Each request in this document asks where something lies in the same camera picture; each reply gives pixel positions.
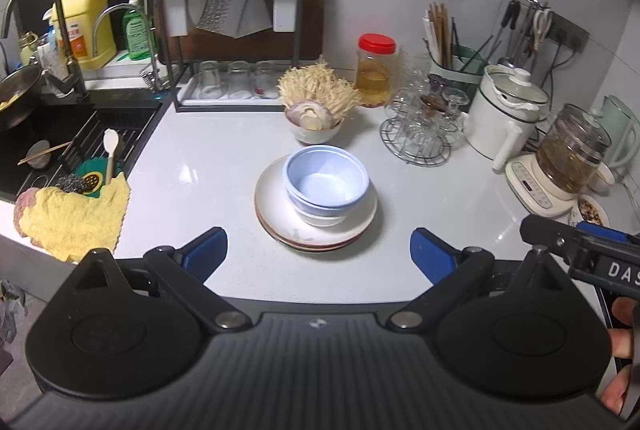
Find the bundle of black chopsticks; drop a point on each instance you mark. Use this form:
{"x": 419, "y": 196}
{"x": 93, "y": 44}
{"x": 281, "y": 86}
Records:
{"x": 472, "y": 55}

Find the peeled onion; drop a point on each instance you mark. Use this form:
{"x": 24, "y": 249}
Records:
{"x": 307, "y": 115}

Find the patterned bowl with grains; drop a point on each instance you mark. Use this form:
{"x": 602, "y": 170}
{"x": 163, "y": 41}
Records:
{"x": 592, "y": 210}

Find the black sink drain rack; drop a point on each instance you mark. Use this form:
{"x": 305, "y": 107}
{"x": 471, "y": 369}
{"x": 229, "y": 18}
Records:
{"x": 115, "y": 125}

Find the dark wall socket strip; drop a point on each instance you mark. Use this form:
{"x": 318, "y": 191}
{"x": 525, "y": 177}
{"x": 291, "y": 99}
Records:
{"x": 570, "y": 33}

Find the grey plastic bag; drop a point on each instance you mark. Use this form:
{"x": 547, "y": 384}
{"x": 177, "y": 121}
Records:
{"x": 12, "y": 310}

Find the mint green kettle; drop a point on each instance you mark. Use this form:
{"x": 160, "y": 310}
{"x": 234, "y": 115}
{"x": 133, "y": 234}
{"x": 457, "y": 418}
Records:
{"x": 625, "y": 130}

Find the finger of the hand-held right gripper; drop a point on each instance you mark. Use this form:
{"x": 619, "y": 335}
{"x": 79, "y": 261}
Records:
{"x": 600, "y": 229}
{"x": 545, "y": 235}

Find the deer patterned plate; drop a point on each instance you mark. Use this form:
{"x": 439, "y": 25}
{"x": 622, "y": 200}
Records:
{"x": 315, "y": 250}

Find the small steel faucet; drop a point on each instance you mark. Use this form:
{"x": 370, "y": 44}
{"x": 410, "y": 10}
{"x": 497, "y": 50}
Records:
{"x": 145, "y": 25}

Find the clear drinking glass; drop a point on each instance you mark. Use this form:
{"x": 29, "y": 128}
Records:
{"x": 266, "y": 80}
{"x": 239, "y": 80}
{"x": 210, "y": 80}

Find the yellow detergent bottle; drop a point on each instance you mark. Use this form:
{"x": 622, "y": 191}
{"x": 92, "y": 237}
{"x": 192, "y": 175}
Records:
{"x": 87, "y": 25}

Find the hanging utensil rack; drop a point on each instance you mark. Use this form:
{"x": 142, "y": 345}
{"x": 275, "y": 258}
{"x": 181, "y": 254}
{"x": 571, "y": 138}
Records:
{"x": 515, "y": 25}

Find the light blue plastic bowl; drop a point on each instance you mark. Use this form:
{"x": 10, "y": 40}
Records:
{"x": 300, "y": 205}
{"x": 320, "y": 182}

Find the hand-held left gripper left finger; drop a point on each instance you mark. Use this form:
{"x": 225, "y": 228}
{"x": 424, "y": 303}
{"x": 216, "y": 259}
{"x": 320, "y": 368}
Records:
{"x": 205, "y": 250}

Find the pale green jug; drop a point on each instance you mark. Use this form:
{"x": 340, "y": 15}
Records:
{"x": 29, "y": 50}

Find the white spatula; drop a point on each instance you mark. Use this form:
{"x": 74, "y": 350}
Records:
{"x": 110, "y": 145}

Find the steel pot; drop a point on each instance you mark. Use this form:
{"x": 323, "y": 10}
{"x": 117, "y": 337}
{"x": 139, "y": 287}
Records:
{"x": 20, "y": 90}

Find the cream kettle base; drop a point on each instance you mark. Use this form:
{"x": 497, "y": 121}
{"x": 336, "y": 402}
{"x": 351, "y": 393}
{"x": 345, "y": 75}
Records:
{"x": 530, "y": 190}

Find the yellow dish cloth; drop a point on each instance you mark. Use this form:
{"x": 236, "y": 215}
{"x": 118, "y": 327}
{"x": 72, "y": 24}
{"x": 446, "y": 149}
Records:
{"x": 75, "y": 220}

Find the small cream cup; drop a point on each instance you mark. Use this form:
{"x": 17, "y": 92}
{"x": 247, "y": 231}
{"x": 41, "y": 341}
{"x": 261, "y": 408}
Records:
{"x": 602, "y": 177}

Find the purple glass cup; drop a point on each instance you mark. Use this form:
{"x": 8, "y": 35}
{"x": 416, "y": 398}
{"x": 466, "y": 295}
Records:
{"x": 440, "y": 85}

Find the dark metal knife rack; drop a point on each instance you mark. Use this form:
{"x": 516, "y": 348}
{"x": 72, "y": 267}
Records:
{"x": 300, "y": 35}

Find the green sink mat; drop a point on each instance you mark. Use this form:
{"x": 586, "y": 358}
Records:
{"x": 95, "y": 175}

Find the steel kitchen knife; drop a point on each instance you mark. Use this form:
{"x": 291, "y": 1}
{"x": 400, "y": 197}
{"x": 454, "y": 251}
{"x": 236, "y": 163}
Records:
{"x": 255, "y": 18}

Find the wooden cutting board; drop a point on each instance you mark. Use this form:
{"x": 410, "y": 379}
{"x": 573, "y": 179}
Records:
{"x": 312, "y": 0}

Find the green dish soap bottle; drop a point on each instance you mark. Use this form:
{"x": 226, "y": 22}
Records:
{"x": 136, "y": 33}

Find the red lid plastic jar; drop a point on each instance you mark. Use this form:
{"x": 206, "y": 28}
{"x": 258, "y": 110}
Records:
{"x": 375, "y": 75}

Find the glass health kettle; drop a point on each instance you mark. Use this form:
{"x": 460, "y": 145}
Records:
{"x": 572, "y": 150}

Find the white ceramic bowl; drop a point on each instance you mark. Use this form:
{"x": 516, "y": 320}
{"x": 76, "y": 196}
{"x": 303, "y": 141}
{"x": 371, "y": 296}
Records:
{"x": 322, "y": 220}

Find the small dark dish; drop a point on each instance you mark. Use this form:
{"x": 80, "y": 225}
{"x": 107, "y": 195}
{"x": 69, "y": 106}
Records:
{"x": 37, "y": 155}

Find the bundle of wooden chopsticks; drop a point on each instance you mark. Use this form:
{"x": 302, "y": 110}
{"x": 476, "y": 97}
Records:
{"x": 440, "y": 35}

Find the tall steel faucet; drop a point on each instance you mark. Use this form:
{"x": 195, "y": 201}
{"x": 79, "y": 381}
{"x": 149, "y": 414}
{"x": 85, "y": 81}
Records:
{"x": 62, "y": 40}

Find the white bowl with vegetables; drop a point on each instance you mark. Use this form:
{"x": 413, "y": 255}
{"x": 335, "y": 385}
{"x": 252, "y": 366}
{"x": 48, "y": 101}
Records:
{"x": 310, "y": 135}

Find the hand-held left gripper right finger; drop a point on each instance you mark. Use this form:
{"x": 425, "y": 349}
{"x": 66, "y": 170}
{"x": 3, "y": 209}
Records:
{"x": 432, "y": 252}

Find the steel wool scrubber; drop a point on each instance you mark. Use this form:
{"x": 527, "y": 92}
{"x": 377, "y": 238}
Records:
{"x": 70, "y": 184}

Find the group of clear glass cups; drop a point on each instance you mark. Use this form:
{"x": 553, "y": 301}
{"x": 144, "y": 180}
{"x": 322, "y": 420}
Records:
{"x": 410, "y": 110}

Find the person's right hand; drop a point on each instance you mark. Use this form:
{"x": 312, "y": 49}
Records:
{"x": 620, "y": 342}

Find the blue cleaner bottle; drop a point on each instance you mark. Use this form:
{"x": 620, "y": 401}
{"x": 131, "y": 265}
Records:
{"x": 54, "y": 33}

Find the enoki mushroom bunch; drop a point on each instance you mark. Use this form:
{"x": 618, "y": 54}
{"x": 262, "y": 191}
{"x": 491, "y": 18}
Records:
{"x": 315, "y": 83}

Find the white leaf print plate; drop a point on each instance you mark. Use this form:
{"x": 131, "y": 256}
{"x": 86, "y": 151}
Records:
{"x": 270, "y": 230}

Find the white drip tray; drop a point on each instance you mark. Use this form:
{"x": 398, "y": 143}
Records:
{"x": 225, "y": 103}

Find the white electric pot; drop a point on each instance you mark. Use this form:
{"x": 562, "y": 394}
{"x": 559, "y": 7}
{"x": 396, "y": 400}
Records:
{"x": 495, "y": 125}

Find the green chopstick holder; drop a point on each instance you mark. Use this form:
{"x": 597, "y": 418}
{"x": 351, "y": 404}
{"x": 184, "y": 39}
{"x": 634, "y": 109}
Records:
{"x": 470, "y": 60}

